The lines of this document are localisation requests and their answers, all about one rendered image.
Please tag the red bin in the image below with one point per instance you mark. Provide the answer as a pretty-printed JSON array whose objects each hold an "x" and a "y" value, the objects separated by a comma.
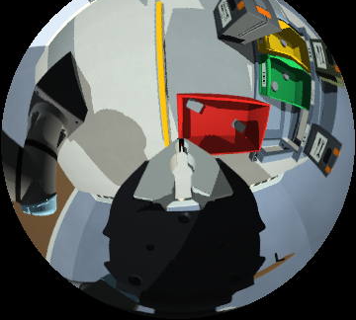
[{"x": 211, "y": 128}]

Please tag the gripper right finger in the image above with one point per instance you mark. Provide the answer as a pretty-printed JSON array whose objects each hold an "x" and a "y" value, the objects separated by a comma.
[{"x": 214, "y": 180}]

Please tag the dark grey metal shelf rack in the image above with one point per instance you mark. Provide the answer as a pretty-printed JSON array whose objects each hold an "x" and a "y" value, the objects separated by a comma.
[{"x": 284, "y": 119}]

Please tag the yellow open bin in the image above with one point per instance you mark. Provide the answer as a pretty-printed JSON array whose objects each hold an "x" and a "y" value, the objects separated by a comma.
[{"x": 295, "y": 50}]

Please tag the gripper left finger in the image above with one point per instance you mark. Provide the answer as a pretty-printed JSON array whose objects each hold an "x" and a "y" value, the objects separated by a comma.
[{"x": 153, "y": 181}]

